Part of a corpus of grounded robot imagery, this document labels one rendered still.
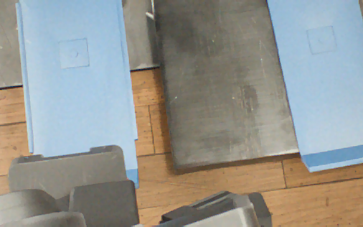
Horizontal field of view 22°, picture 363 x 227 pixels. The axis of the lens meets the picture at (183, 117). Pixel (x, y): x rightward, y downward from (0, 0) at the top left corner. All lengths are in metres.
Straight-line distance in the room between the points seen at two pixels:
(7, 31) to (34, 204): 0.40
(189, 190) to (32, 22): 0.18
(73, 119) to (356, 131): 0.22
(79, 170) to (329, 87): 0.27
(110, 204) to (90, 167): 0.04
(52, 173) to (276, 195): 0.25
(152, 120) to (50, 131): 0.12
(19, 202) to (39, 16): 0.31
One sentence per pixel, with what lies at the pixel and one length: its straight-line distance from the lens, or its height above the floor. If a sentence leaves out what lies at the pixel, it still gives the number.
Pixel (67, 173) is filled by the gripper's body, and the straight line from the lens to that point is 0.53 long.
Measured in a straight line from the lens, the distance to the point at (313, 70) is 0.73.
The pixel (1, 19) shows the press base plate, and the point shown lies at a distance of 0.78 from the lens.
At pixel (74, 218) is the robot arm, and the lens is 0.38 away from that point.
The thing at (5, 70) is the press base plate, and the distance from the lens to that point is 0.77.
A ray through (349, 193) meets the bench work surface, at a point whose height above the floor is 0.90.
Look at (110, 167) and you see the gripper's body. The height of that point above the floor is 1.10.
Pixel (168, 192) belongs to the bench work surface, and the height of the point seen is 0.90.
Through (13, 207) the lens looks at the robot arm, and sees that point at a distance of 0.38.
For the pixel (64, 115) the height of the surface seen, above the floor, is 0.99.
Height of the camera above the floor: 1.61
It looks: 75 degrees down
